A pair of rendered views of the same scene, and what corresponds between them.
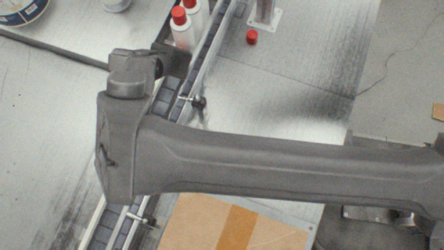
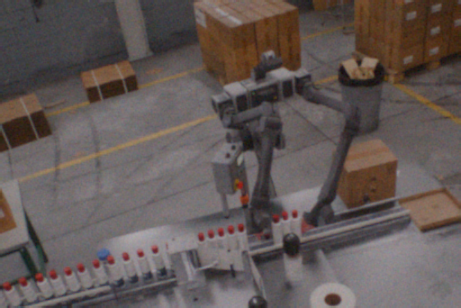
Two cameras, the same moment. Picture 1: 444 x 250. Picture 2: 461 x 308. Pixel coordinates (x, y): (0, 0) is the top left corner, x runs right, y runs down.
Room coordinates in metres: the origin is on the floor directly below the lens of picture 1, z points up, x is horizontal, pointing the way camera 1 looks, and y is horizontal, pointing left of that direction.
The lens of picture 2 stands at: (1.94, 1.73, 2.87)
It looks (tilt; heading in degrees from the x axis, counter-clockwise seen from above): 37 degrees down; 236
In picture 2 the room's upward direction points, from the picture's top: 9 degrees counter-clockwise
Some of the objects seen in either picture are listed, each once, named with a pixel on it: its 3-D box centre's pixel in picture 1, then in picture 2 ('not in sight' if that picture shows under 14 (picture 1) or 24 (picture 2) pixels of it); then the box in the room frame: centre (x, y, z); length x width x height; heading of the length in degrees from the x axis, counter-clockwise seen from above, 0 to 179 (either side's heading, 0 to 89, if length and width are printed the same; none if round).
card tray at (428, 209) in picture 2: not in sight; (433, 207); (-0.19, 0.43, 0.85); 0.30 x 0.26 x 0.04; 155
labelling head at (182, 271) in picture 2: not in sight; (186, 262); (1.13, -0.09, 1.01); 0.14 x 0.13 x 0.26; 155
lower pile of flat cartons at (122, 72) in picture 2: not in sight; (109, 81); (-0.39, -4.44, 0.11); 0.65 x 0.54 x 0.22; 162
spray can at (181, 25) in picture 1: (183, 35); (295, 226); (0.55, 0.08, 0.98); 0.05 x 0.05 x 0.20
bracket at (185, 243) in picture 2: not in sight; (182, 243); (1.13, -0.09, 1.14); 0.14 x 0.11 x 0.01; 155
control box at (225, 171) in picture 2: not in sight; (230, 168); (0.77, -0.12, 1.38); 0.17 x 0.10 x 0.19; 30
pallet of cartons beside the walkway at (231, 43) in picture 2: not in sight; (247, 42); (-1.72, -3.21, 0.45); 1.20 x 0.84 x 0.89; 77
